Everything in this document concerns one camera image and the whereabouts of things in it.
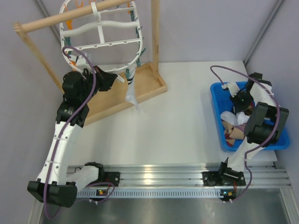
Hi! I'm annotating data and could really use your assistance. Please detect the wooden hanger stand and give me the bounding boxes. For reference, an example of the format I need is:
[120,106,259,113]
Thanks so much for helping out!
[13,0,167,127]

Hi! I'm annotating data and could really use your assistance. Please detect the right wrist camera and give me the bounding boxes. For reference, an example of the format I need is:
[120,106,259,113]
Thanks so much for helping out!
[221,82,240,98]

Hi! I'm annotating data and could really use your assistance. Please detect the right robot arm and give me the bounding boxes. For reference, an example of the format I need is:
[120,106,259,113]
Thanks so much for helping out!
[218,72,289,186]

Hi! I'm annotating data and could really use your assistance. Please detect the white sock black stripes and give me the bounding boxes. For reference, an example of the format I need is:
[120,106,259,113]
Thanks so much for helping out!
[125,67,141,114]

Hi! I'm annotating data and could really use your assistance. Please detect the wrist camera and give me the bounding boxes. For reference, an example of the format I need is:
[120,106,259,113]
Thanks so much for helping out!
[221,82,240,98]
[69,55,91,73]

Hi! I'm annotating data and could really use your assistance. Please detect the blue plastic bin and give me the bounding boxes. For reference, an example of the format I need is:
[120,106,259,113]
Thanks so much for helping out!
[210,82,290,152]

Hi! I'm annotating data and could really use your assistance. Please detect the white plastic sock hanger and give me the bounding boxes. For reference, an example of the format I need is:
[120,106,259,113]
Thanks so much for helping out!
[59,1,144,73]

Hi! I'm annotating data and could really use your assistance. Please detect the orange clothes peg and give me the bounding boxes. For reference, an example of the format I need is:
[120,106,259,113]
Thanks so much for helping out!
[65,20,73,30]

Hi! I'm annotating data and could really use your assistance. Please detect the aluminium mounting rail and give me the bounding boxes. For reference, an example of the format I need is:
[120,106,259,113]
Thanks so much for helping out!
[77,164,292,200]

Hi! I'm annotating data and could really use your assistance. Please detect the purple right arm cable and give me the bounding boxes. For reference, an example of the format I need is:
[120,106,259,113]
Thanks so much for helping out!
[210,65,281,203]

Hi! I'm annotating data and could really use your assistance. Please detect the white clothes peg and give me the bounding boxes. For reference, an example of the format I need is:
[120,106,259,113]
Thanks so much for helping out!
[116,74,125,83]

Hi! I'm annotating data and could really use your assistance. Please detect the beige maroon purple sock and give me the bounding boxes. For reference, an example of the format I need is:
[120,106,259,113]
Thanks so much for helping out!
[221,119,247,147]

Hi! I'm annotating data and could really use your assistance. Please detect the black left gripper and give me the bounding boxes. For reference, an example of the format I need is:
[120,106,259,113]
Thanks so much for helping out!
[79,65,117,103]

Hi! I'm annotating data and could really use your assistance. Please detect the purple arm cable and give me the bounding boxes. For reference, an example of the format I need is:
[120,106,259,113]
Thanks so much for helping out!
[43,46,116,220]
[210,65,281,203]

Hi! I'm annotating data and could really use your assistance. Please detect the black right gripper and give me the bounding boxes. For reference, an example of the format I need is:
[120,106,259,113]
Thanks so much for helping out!
[229,90,254,112]

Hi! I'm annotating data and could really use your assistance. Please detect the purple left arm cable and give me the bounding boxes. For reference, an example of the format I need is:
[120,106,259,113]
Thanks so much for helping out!
[43,46,116,220]

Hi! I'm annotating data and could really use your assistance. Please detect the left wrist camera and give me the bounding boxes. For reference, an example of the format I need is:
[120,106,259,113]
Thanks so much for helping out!
[69,55,91,73]

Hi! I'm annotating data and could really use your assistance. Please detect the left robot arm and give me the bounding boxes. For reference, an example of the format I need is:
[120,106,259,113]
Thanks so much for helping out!
[27,66,118,208]

